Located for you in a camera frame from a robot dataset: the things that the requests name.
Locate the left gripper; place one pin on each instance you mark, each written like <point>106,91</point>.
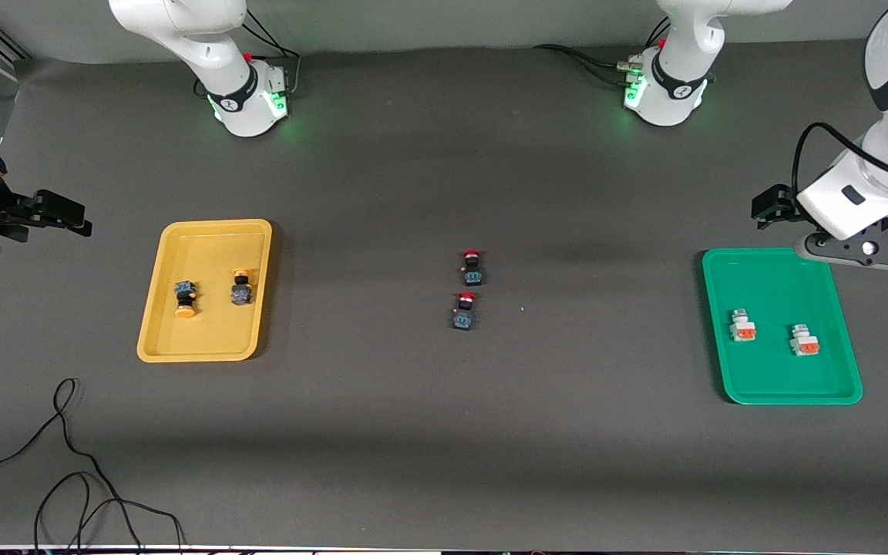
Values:
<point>772,204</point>

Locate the white orange push button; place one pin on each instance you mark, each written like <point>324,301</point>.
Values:
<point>804,341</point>
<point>742,327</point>

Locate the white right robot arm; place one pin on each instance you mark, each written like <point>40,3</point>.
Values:
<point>205,46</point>

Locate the red push button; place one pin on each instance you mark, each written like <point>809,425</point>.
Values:
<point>472,268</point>
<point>465,312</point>

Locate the yellow plastic tray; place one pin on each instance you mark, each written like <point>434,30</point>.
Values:
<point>205,331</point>

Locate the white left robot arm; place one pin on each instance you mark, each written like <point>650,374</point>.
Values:
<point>671,112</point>

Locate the green plastic tray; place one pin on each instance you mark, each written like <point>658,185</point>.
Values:
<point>775,370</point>

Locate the dark grey table mat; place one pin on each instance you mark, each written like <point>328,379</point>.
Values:
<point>444,432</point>

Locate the aluminium frame rail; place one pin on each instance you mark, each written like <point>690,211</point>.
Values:
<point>12,54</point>

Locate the yellow push button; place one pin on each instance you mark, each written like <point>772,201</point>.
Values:
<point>241,288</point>
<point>185,299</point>

